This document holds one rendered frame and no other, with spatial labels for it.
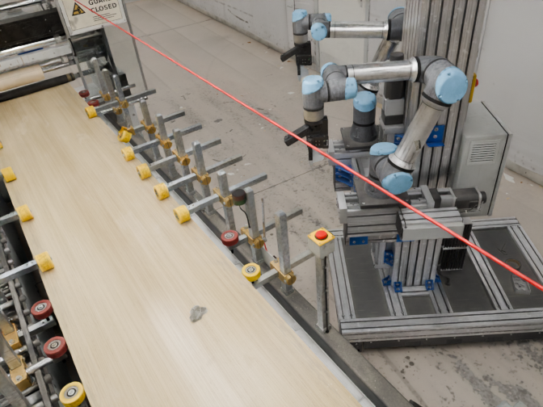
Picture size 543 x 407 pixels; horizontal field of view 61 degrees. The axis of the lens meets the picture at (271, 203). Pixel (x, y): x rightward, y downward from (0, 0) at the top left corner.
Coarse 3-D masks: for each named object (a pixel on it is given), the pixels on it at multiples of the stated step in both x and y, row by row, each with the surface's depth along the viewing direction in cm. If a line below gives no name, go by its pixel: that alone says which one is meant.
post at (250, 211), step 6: (246, 192) 202; (252, 192) 204; (246, 198) 204; (252, 198) 205; (252, 204) 207; (246, 210) 210; (252, 210) 209; (252, 216) 211; (252, 222) 213; (252, 228) 214; (258, 228) 216; (252, 234) 217; (258, 234) 219; (252, 252) 227; (258, 252) 225; (258, 258) 227
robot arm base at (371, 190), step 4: (368, 176) 208; (372, 176) 205; (372, 180) 206; (376, 180) 204; (364, 184) 212; (368, 184) 208; (380, 184) 204; (364, 188) 212; (368, 188) 208; (372, 188) 207; (376, 188) 205; (384, 188) 204; (368, 192) 209; (372, 192) 207; (376, 192) 206; (380, 192) 205; (372, 196) 208; (376, 196) 207; (380, 196) 206; (384, 196) 206; (388, 196) 206
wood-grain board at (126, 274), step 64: (0, 128) 329; (64, 128) 320; (64, 192) 258; (128, 192) 252; (64, 256) 215; (128, 256) 212; (192, 256) 208; (64, 320) 185; (128, 320) 182; (256, 320) 177; (128, 384) 160; (192, 384) 158; (256, 384) 156; (320, 384) 154
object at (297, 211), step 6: (294, 210) 234; (300, 210) 234; (288, 216) 232; (294, 216) 234; (270, 222) 228; (270, 228) 228; (240, 240) 220; (246, 240) 222; (228, 246) 218; (234, 246) 219
